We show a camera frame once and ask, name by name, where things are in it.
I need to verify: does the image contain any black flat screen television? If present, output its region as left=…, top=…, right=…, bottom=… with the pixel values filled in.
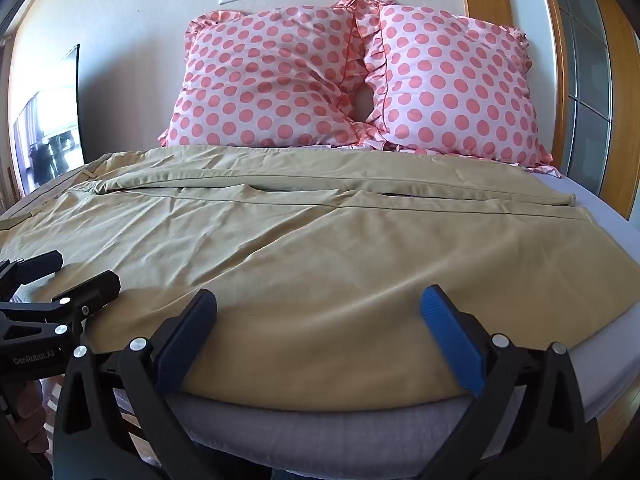
left=13, top=44, right=84, bottom=194

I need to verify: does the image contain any pink polka dot pillow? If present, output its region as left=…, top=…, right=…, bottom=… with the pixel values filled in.
left=331, top=0, right=556, bottom=167
left=157, top=5, right=368, bottom=149

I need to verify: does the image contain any bed with grey sheet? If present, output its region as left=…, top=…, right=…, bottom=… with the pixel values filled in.
left=0, top=152, right=640, bottom=480

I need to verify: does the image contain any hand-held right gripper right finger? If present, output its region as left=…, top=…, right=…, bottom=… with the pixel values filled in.
left=419, top=284, right=602, bottom=480

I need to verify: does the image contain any tan bed sheet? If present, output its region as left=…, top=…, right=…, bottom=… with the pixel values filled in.
left=0, top=144, right=627, bottom=412

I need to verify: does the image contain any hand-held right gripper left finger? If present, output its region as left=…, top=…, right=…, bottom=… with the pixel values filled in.
left=52, top=288, right=219, bottom=480

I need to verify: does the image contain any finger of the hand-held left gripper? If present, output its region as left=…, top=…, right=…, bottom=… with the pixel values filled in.
left=0, top=269, right=122, bottom=337
left=0, top=250, right=64, bottom=287

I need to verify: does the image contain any wooden framed glass door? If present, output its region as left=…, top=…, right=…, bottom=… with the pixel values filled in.
left=536, top=0, right=640, bottom=222

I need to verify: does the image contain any person's left hand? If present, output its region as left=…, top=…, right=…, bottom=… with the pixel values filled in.
left=9, top=379, right=53, bottom=457

